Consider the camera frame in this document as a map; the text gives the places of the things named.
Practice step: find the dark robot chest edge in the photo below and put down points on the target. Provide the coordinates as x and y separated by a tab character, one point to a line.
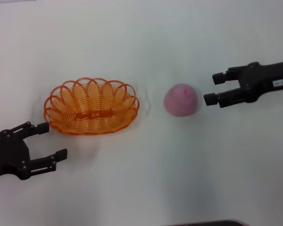
214	223

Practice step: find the pink peach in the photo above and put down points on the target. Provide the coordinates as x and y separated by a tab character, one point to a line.
181	101

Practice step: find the orange woven plastic basket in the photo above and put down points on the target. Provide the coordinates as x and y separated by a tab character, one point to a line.
92	106

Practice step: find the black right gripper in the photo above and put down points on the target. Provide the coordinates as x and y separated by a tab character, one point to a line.
264	77

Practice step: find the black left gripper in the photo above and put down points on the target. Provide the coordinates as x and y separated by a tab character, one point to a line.
9	155

